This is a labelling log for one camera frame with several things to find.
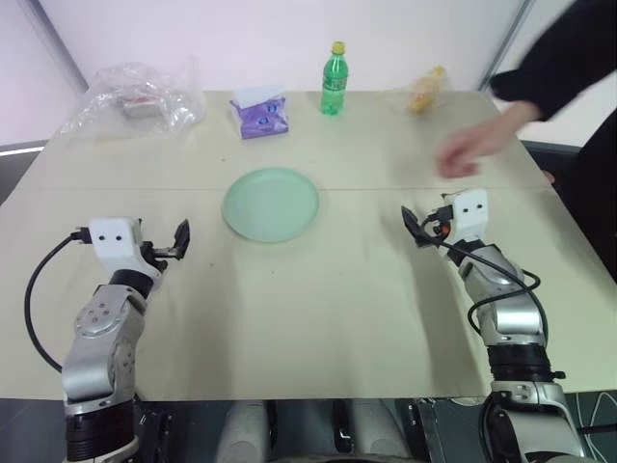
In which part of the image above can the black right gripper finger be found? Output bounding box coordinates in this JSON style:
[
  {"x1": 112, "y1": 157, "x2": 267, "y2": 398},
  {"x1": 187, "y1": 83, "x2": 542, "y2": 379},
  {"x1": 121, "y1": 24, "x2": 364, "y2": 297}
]
[{"x1": 400, "y1": 204, "x2": 429, "y2": 249}]

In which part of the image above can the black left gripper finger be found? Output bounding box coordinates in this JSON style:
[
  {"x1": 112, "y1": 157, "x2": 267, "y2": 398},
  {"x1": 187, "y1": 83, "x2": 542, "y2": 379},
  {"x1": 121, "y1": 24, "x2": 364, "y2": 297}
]
[{"x1": 173, "y1": 218, "x2": 191, "y2": 260}]

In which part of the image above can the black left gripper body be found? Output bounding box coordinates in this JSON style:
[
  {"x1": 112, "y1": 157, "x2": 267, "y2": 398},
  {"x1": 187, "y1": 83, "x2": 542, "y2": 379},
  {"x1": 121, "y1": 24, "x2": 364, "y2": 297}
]
[{"x1": 138, "y1": 239, "x2": 177, "y2": 271}]

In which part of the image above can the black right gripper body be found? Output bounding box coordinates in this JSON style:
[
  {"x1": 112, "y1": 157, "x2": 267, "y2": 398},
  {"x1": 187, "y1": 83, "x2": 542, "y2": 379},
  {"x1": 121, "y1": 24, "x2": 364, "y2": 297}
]
[{"x1": 420, "y1": 204, "x2": 455, "y2": 241}]

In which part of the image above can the mint green round plate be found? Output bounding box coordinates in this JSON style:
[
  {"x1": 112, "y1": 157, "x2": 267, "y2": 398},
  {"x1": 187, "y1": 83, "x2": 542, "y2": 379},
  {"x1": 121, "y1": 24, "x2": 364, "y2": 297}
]
[{"x1": 221, "y1": 166, "x2": 321, "y2": 244}]

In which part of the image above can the yellow snack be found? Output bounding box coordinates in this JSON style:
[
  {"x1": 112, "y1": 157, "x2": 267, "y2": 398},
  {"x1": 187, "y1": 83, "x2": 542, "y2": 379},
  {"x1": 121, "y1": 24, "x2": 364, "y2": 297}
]
[{"x1": 390, "y1": 65, "x2": 453, "y2": 116}]

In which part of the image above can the person's bare hand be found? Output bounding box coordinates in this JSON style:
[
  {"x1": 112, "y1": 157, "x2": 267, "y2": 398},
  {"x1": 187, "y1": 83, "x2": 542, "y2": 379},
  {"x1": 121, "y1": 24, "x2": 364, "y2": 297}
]
[{"x1": 435, "y1": 100, "x2": 543, "y2": 180}]

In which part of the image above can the beige table cover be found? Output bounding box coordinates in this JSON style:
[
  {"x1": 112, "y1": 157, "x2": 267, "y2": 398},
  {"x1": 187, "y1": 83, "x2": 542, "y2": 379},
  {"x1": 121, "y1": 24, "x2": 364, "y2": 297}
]
[{"x1": 0, "y1": 89, "x2": 617, "y2": 402}]

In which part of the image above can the small box with red print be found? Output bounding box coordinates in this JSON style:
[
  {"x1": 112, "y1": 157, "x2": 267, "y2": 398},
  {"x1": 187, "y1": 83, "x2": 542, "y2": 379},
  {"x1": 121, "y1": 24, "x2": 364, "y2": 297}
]
[{"x1": 120, "y1": 95, "x2": 163, "y2": 121}]

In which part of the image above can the clear crumpled plastic bag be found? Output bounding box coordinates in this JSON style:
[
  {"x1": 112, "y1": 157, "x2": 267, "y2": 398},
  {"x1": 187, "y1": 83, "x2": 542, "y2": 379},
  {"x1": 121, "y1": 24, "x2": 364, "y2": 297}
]
[{"x1": 59, "y1": 55, "x2": 209, "y2": 140}]

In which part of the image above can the purple tissue pack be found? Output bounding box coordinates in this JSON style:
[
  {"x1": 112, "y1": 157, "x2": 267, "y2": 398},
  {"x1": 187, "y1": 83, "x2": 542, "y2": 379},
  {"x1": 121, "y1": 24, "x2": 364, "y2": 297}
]
[{"x1": 228, "y1": 85, "x2": 292, "y2": 142}]

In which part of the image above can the green plastic bottle yellow cap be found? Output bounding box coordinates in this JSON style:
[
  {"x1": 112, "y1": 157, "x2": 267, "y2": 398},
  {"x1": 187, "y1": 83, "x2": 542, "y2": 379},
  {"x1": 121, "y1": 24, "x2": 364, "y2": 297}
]
[{"x1": 319, "y1": 41, "x2": 350, "y2": 118}]

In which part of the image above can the person's black clothed body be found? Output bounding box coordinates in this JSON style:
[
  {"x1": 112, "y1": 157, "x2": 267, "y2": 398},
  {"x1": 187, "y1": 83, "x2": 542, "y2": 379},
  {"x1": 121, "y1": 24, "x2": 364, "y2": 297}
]
[{"x1": 549, "y1": 71, "x2": 617, "y2": 288}]

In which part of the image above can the grey rounded shape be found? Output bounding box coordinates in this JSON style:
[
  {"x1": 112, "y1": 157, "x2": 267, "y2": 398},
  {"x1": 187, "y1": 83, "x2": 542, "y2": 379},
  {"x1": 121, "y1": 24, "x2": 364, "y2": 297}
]
[
  {"x1": 215, "y1": 399, "x2": 272, "y2": 463},
  {"x1": 344, "y1": 398, "x2": 421, "y2": 459}
]

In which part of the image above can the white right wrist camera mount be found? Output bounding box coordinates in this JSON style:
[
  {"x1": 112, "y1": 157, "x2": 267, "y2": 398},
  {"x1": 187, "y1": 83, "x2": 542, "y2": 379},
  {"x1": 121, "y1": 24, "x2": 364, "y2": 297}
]
[{"x1": 441, "y1": 188, "x2": 490, "y2": 242}]

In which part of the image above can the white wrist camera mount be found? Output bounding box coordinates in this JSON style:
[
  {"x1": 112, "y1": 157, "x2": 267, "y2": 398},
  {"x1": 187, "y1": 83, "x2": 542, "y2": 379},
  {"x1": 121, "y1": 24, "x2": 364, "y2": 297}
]
[
  {"x1": 441, "y1": 188, "x2": 490, "y2": 242},
  {"x1": 88, "y1": 216, "x2": 162, "y2": 281}
]

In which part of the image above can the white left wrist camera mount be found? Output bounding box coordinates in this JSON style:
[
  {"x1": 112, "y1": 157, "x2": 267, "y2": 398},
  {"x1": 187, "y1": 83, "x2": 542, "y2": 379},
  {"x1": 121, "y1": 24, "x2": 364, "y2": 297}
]
[{"x1": 88, "y1": 216, "x2": 162, "y2": 281}]

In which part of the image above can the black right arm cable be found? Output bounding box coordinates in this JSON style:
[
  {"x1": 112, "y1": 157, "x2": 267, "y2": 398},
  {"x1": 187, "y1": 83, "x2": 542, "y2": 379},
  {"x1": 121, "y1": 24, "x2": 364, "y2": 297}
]
[{"x1": 419, "y1": 217, "x2": 550, "y2": 344}]

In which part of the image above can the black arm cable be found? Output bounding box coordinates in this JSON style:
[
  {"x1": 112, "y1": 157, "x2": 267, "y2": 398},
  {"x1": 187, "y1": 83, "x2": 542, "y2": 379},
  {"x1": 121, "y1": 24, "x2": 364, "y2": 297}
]
[
  {"x1": 24, "y1": 230, "x2": 93, "y2": 374},
  {"x1": 419, "y1": 217, "x2": 550, "y2": 344}
]

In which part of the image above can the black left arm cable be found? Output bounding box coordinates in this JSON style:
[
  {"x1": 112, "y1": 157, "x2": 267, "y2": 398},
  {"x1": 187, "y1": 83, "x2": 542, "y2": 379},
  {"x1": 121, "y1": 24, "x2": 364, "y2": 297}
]
[{"x1": 24, "y1": 230, "x2": 93, "y2": 374}]

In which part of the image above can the grey wall post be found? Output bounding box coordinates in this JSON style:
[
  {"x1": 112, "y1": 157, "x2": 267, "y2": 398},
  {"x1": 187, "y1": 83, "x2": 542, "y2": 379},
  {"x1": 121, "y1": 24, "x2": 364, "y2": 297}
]
[
  {"x1": 16, "y1": 0, "x2": 92, "y2": 94},
  {"x1": 478, "y1": 0, "x2": 532, "y2": 92}
]

